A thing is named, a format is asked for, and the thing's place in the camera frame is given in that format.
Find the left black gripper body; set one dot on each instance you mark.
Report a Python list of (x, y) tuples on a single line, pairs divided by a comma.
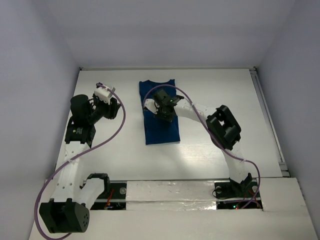
[(111, 107)]

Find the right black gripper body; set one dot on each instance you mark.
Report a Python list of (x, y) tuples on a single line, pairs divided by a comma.
[(162, 113)]

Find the blue printed t-shirt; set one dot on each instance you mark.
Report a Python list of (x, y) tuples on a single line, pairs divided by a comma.
[(158, 131)]

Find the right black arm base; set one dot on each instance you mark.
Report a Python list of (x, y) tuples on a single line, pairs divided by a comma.
[(227, 199)]

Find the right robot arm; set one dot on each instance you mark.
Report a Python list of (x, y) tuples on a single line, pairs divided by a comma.
[(221, 125)]

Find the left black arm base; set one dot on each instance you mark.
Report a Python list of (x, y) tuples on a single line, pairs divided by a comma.
[(114, 200)]

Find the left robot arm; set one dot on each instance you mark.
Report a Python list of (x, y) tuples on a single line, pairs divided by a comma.
[(68, 209)]

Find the silver foil covered panel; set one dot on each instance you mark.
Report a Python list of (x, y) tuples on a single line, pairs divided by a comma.
[(170, 196)]

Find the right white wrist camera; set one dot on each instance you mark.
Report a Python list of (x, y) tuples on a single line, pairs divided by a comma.
[(150, 105)]

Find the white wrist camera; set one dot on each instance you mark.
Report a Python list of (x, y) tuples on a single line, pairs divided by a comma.
[(104, 92), (150, 105)]

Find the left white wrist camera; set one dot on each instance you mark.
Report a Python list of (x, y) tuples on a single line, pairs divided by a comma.
[(104, 92)]

